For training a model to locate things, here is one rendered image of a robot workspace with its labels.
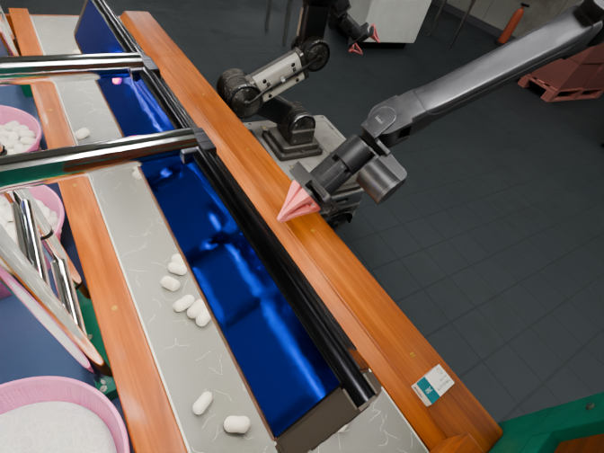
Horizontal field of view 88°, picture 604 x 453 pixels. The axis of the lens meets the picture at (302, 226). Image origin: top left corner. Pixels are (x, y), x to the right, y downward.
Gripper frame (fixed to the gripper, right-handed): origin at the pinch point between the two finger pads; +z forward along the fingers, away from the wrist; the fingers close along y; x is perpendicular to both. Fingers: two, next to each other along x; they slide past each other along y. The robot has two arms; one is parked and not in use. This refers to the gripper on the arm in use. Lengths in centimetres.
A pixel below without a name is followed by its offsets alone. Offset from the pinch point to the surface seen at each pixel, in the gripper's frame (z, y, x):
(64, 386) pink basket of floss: 35.7, 7.5, -17.0
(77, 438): 37.9, 13.9, -14.9
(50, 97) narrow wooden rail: 28, -69, -12
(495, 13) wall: -479, -323, 475
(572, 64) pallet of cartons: -336, -105, 338
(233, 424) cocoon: 22.4, 23.7, -5.8
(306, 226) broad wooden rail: -1.3, -2.2, 13.3
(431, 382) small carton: -1.4, 35.4, 11.2
